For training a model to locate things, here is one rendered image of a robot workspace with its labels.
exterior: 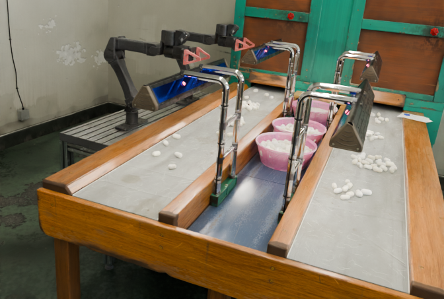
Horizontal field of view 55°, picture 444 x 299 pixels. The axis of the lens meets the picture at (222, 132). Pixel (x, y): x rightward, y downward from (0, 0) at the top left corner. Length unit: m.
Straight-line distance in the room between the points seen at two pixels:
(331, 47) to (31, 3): 2.36
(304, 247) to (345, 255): 0.11
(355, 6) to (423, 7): 0.37
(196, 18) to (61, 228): 2.87
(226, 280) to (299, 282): 0.20
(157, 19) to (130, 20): 0.31
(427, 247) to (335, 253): 0.26
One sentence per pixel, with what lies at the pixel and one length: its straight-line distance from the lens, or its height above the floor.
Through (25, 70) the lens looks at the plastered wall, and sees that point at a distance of 3.87.
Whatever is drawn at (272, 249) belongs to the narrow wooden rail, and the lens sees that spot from 1.17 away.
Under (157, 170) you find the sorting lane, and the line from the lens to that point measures 1.58.
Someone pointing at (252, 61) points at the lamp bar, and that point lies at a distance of 2.11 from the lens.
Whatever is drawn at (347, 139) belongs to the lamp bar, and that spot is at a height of 1.07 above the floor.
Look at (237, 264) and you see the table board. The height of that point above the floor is 0.69.
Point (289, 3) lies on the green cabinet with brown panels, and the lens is 2.86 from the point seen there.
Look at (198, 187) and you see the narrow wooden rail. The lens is 1.42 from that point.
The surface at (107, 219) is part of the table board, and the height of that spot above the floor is 0.71.
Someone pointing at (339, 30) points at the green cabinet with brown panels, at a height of 1.19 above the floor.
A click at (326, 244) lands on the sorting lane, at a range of 1.27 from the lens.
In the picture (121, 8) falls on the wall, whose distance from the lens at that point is 4.47.
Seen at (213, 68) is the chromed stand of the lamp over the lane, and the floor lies 1.11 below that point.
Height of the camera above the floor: 1.40
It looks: 19 degrees down
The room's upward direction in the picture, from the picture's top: 5 degrees clockwise
